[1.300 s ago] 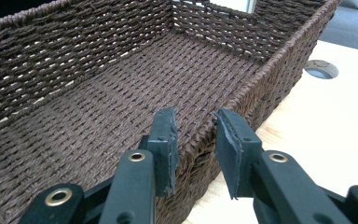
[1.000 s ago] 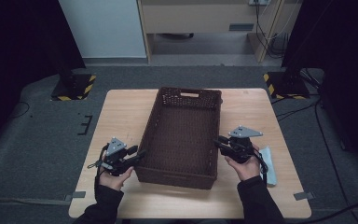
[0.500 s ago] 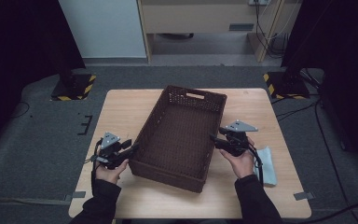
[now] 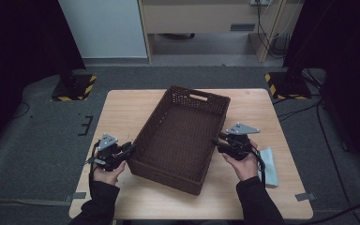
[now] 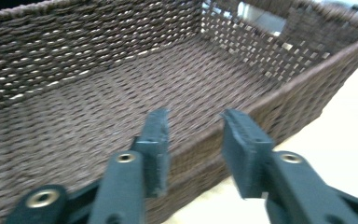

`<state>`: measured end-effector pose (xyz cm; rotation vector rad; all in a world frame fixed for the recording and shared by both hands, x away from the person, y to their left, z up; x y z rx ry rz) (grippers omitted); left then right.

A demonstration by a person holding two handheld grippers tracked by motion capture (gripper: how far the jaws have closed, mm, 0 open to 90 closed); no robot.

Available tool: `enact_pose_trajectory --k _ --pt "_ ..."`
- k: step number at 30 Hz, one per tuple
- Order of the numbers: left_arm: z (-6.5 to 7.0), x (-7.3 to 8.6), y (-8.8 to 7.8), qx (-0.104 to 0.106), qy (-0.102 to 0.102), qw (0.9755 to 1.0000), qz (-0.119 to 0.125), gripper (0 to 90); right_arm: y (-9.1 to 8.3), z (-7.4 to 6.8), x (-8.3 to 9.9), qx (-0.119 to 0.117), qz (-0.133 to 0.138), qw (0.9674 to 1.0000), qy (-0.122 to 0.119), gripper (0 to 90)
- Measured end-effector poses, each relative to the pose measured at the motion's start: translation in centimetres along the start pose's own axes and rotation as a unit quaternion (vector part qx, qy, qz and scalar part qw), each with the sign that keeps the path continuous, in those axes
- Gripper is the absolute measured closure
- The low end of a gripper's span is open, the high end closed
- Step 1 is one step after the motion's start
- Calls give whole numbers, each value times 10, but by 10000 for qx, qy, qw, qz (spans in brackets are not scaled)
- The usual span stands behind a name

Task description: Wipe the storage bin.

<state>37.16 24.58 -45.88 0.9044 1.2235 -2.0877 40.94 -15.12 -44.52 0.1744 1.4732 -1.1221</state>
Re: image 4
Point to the light blue cloth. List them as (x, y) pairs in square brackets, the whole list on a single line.
[(270, 168)]

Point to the black curtain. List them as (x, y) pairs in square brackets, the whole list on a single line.
[(18, 47), (350, 62)]

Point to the striped black stand base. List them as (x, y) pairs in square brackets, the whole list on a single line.
[(73, 89), (289, 86)]

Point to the person's left hand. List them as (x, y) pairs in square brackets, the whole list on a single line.
[(107, 178)]

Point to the white power strip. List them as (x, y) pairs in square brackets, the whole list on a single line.
[(259, 2)]

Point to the person's right hand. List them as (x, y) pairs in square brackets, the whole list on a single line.
[(247, 168)]

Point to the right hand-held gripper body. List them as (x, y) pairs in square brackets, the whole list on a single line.
[(239, 146)]

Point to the white panel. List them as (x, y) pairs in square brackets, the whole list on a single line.
[(103, 28)]

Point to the brown wicker basket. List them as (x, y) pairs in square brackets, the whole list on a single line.
[(178, 140)]

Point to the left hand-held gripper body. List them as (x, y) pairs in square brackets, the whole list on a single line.
[(107, 157)]

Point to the grey vent label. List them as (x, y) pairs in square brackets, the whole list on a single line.
[(242, 27)]

